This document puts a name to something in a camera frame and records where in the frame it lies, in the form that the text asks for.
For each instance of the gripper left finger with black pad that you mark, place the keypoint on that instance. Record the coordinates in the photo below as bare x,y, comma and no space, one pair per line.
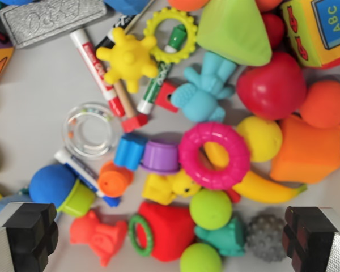
31,235

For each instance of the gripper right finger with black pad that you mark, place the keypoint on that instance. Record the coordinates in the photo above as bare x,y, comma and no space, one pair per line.
309,238

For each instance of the yellow knobby rubber toy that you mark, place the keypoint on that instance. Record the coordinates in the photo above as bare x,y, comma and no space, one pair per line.
127,58

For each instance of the white plastic bin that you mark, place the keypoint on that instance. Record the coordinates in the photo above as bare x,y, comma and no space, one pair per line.
31,113

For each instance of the teal dotted fabric toy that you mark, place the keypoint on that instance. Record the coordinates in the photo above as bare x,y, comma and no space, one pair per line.
24,192

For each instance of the grey knobby ball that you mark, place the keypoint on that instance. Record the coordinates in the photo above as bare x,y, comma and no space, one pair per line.
265,238

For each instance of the blue foam ball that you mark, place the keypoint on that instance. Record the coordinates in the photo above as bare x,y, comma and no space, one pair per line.
15,1
51,185

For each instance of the lime green stacking cup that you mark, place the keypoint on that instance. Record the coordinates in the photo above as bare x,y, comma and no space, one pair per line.
78,199

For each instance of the yellow toy banana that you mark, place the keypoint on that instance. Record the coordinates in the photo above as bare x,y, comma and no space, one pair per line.
266,190

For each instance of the coral rubber bear toy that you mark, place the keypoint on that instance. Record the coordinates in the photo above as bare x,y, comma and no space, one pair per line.
99,238

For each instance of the teal rubber animal toy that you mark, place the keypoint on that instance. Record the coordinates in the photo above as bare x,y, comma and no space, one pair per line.
226,238

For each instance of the blue dry erase marker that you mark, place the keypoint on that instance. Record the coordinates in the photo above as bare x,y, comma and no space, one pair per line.
79,167

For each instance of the orange soft cube block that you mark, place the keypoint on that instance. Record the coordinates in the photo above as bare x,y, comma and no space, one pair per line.
306,153

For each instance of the small red toy piece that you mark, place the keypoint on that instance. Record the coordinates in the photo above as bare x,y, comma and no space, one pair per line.
233,196

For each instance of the orange stacking cup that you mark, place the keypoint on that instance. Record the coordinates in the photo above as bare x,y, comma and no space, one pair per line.
114,180

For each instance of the green ball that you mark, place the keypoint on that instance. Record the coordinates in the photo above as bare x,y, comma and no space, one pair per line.
211,209
199,259

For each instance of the blue stacking cup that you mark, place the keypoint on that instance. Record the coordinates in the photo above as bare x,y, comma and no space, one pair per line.
130,151

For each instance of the red soft block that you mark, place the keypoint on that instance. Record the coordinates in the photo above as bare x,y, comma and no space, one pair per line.
170,226

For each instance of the yellow rubber duck toy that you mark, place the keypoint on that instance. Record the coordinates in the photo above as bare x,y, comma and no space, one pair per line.
164,187

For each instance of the purple stacking cup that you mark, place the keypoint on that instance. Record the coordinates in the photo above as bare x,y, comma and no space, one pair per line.
160,156

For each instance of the red toy apple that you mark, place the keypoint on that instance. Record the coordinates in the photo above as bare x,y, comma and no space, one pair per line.
272,88

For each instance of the red dry erase marker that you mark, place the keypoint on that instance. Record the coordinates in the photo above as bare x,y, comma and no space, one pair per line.
97,72

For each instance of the light blue rubber figure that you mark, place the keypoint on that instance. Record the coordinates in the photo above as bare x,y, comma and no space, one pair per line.
198,99

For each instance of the small red cube with hole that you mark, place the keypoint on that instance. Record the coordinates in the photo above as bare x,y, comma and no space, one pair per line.
164,97

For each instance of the green dry erase marker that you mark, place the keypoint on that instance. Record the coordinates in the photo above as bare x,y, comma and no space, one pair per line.
154,85

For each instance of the fabric cube with ABC print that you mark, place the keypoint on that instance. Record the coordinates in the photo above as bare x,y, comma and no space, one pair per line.
309,34

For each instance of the dark red ball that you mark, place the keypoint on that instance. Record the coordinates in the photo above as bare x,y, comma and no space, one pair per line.
273,29

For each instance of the silver foam block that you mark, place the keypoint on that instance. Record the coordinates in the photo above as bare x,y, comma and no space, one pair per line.
51,24

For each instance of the black dry erase marker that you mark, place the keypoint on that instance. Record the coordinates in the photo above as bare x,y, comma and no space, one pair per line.
110,37

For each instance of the green soft triangular block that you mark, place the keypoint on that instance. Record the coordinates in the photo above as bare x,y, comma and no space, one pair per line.
232,31

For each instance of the blue foam faceted block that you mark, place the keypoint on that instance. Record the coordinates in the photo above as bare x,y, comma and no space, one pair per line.
122,5

